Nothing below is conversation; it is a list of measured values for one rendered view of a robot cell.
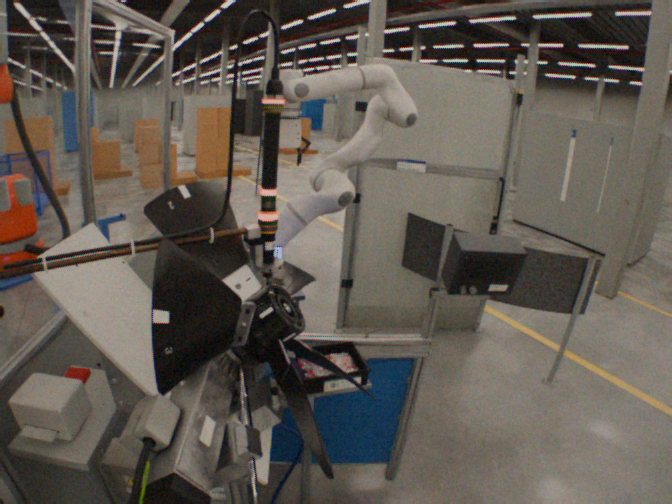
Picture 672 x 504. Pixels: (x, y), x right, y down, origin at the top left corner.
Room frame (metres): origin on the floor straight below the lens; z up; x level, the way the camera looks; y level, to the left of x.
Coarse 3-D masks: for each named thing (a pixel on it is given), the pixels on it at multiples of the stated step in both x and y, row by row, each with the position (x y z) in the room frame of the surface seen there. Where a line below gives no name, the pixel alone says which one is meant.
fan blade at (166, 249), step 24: (168, 240) 0.51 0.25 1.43; (168, 264) 0.48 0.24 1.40; (192, 264) 0.53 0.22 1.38; (168, 288) 0.46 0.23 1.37; (192, 288) 0.51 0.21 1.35; (216, 288) 0.56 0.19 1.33; (192, 312) 0.49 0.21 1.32; (216, 312) 0.54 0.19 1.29; (240, 312) 0.61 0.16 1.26; (168, 336) 0.43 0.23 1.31; (192, 336) 0.48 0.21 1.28; (216, 336) 0.54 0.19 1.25; (168, 360) 0.42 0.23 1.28; (192, 360) 0.47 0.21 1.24; (168, 384) 0.40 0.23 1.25
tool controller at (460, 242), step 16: (464, 240) 1.20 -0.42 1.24; (480, 240) 1.21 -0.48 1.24; (496, 240) 1.22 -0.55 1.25; (512, 240) 1.23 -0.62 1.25; (448, 256) 1.24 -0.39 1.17; (464, 256) 1.14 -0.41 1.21; (480, 256) 1.15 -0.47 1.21; (496, 256) 1.15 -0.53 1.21; (512, 256) 1.16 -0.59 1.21; (448, 272) 1.22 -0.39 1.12; (464, 272) 1.16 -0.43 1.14; (480, 272) 1.17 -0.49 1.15; (496, 272) 1.17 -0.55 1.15; (512, 272) 1.18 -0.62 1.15; (448, 288) 1.19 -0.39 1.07; (464, 288) 1.16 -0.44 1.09; (480, 288) 1.19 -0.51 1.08; (496, 288) 1.19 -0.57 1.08; (512, 288) 1.20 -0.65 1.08
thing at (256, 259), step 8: (248, 232) 0.76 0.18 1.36; (256, 232) 0.77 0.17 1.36; (248, 240) 0.77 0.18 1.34; (256, 240) 0.77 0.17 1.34; (256, 248) 0.77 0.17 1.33; (256, 256) 0.77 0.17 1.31; (256, 264) 0.77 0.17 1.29; (264, 264) 0.79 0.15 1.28; (272, 264) 0.79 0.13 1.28; (280, 264) 0.79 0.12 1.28
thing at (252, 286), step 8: (240, 272) 0.75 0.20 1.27; (248, 272) 0.76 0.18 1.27; (224, 280) 0.73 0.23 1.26; (232, 280) 0.74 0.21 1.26; (240, 280) 0.74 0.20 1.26; (248, 280) 0.75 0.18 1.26; (256, 280) 0.76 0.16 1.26; (232, 288) 0.73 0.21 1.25; (248, 288) 0.74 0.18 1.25; (256, 288) 0.75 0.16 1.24; (240, 296) 0.72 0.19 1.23; (248, 296) 0.73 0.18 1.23
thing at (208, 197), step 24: (168, 192) 0.77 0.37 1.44; (192, 192) 0.81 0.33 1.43; (216, 192) 0.86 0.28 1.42; (168, 216) 0.74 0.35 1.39; (192, 216) 0.77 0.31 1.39; (216, 216) 0.81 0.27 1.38; (216, 240) 0.77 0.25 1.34; (240, 240) 0.80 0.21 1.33; (216, 264) 0.73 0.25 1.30; (240, 264) 0.76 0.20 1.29
